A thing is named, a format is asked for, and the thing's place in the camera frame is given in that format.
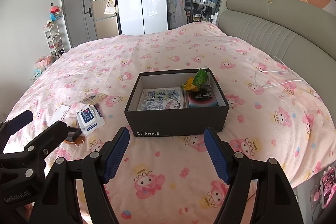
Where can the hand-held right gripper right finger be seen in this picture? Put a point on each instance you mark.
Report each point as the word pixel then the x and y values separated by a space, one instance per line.
pixel 218 155

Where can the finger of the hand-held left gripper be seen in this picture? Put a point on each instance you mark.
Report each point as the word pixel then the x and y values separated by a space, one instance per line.
pixel 18 121
pixel 52 133

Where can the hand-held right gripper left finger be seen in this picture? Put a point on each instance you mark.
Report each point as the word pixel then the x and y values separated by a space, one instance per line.
pixel 115 158

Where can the white envelope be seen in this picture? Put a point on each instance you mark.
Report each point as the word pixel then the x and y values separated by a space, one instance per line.
pixel 59 114

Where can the small black box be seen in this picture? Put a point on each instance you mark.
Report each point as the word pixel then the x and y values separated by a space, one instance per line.
pixel 73 133

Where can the wooden comb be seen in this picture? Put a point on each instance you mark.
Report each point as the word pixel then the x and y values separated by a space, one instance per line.
pixel 78 142

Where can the white wet wipes pack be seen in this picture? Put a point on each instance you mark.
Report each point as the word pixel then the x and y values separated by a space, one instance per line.
pixel 90 119

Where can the illustrated cartoon card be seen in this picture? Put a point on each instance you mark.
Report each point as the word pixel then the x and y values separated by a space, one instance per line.
pixel 93 98

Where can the black cardboard box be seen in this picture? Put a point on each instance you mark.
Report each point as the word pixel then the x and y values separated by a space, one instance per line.
pixel 170 121

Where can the black card pack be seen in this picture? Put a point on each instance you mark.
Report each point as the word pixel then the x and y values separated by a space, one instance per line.
pixel 202 99

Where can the pink plush heap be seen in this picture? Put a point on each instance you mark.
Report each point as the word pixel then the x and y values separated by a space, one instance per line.
pixel 44 61

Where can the blue white printed packet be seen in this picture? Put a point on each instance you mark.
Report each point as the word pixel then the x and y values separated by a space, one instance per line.
pixel 160 99

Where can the yellow crumpled wrapper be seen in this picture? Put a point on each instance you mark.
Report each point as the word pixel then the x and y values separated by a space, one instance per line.
pixel 190 85

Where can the white shelf rack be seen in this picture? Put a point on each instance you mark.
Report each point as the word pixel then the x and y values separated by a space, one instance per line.
pixel 53 40

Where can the pink printed blanket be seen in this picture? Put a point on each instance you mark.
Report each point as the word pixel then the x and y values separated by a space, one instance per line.
pixel 157 56

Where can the pink decorated device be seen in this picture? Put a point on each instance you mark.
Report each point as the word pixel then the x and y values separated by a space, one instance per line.
pixel 328 184

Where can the red plush toy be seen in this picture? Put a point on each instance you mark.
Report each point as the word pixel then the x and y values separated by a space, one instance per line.
pixel 55 11

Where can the beige fridge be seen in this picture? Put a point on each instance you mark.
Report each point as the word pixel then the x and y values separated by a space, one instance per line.
pixel 105 24

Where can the grey door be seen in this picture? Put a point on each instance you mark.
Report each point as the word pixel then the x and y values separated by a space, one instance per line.
pixel 76 8

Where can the grey padded headboard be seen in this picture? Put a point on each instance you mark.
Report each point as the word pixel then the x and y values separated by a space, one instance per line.
pixel 262 27

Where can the cream handbag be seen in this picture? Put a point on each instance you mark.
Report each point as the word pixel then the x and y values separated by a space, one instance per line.
pixel 110 6

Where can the white wall charger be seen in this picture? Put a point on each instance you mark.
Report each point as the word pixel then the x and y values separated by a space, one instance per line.
pixel 214 18

